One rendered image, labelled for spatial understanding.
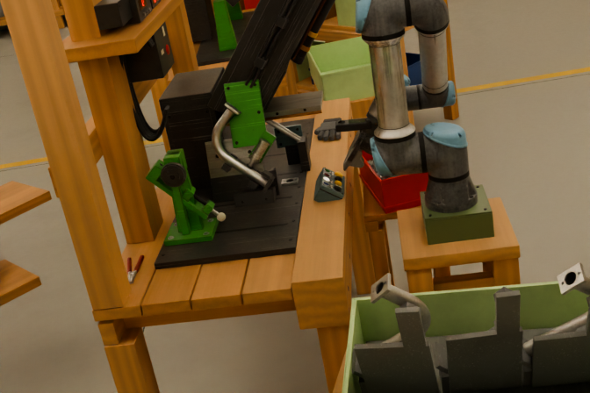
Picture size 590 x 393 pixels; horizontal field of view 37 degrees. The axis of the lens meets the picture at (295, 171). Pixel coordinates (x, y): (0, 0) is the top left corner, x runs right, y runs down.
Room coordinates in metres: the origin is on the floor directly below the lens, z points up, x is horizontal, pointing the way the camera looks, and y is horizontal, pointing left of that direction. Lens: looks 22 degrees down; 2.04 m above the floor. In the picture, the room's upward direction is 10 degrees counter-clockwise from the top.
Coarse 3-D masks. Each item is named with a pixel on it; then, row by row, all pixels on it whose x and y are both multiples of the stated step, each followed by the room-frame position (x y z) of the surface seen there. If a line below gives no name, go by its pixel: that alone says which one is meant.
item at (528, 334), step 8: (544, 328) 1.70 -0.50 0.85; (552, 328) 1.69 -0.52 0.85; (440, 336) 1.74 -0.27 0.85; (528, 336) 1.68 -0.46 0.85; (432, 352) 1.68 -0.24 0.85; (440, 384) 1.56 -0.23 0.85; (568, 384) 1.48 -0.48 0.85; (576, 384) 1.48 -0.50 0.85; (584, 384) 1.48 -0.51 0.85; (440, 392) 1.54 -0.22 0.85; (472, 392) 1.52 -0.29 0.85; (480, 392) 1.51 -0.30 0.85; (488, 392) 1.51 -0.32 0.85; (496, 392) 1.50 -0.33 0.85; (504, 392) 1.50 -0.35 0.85; (512, 392) 1.49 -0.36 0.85; (520, 392) 1.49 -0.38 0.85; (528, 392) 1.48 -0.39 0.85; (536, 392) 1.48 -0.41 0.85; (544, 392) 1.47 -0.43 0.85; (552, 392) 1.47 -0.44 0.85; (560, 392) 1.46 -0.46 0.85; (568, 392) 1.46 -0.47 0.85; (576, 392) 1.46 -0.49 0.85; (584, 392) 1.45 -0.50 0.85
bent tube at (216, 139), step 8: (224, 104) 2.66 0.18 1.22; (224, 112) 2.67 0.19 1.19; (232, 112) 2.66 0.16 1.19; (240, 112) 2.67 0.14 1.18; (224, 120) 2.66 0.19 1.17; (216, 128) 2.66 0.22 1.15; (216, 136) 2.65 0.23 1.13; (216, 144) 2.64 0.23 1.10; (216, 152) 2.64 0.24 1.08; (224, 152) 2.64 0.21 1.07; (224, 160) 2.63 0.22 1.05; (232, 160) 2.62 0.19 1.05; (240, 168) 2.61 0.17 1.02; (248, 168) 2.61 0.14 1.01; (248, 176) 2.60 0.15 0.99; (256, 176) 2.60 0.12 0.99; (264, 184) 2.59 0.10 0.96
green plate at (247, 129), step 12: (228, 84) 2.71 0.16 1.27; (240, 84) 2.71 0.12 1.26; (228, 96) 2.70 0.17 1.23; (240, 96) 2.70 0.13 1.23; (252, 96) 2.69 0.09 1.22; (240, 108) 2.69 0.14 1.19; (252, 108) 2.68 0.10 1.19; (240, 120) 2.68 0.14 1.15; (252, 120) 2.67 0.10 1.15; (264, 120) 2.67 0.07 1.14; (240, 132) 2.67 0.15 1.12; (252, 132) 2.66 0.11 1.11; (240, 144) 2.66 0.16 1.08; (252, 144) 2.66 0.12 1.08
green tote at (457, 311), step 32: (480, 288) 1.74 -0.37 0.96; (512, 288) 1.72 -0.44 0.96; (544, 288) 1.70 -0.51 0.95; (352, 320) 1.70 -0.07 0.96; (384, 320) 1.77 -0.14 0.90; (448, 320) 1.74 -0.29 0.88; (480, 320) 1.73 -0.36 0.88; (544, 320) 1.70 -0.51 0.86; (352, 352) 1.59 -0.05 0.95; (352, 384) 1.52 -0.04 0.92
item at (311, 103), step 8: (280, 96) 2.93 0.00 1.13; (288, 96) 2.91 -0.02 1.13; (296, 96) 2.90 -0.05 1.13; (304, 96) 2.88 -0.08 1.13; (312, 96) 2.87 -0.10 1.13; (320, 96) 2.85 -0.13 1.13; (272, 104) 2.86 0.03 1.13; (280, 104) 2.84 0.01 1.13; (288, 104) 2.83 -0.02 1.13; (296, 104) 2.81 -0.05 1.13; (304, 104) 2.80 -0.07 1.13; (312, 104) 2.78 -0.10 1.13; (320, 104) 2.77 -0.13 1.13; (272, 112) 2.78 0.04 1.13; (280, 112) 2.78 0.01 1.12; (288, 112) 2.78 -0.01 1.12; (296, 112) 2.77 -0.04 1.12; (304, 112) 2.77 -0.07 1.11; (312, 112) 2.77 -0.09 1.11; (320, 112) 2.76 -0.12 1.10
